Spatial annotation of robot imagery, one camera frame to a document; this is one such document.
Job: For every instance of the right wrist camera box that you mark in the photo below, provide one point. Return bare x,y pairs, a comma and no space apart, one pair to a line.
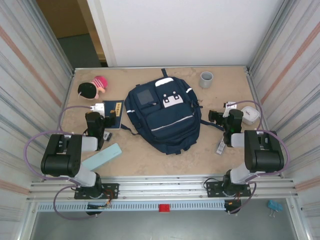
228,108

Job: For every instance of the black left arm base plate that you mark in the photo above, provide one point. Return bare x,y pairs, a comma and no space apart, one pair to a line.
112,190

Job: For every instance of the navy blue backpack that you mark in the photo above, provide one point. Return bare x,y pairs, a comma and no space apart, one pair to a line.
170,125

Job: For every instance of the red block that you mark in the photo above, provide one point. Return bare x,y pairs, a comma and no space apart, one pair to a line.
164,208

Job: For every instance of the navy blue notebook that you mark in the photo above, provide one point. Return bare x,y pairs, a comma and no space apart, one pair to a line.
120,105

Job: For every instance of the light blue pencil case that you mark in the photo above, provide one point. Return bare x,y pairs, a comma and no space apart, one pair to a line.
105,156

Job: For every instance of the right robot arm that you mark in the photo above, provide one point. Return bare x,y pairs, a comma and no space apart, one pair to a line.
265,155

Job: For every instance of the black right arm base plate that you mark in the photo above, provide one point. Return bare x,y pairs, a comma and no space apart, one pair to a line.
212,188

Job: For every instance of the white door frame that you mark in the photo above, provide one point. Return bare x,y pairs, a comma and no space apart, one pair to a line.
100,25

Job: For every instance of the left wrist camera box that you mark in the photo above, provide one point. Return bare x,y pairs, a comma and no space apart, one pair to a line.
98,108

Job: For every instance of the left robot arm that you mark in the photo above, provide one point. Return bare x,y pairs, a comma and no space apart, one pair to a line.
60,160

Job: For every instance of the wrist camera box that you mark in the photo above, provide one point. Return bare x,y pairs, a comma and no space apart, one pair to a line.
98,108
228,108

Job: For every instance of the white barcode tag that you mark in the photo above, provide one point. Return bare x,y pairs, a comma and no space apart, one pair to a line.
220,146

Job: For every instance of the grey cup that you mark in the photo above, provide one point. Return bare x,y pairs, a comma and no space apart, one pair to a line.
205,82

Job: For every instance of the aluminium frame rail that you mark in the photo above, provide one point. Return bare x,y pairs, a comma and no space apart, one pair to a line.
162,190

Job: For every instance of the plush doll with pink hat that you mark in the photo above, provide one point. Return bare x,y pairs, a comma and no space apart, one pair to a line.
87,91

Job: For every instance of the blue binder clip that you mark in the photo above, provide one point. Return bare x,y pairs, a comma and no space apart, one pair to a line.
275,205

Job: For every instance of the small white square box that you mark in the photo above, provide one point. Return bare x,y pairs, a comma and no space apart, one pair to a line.
251,115

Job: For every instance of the brown wooden door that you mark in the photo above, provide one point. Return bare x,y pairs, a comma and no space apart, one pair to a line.
65,17

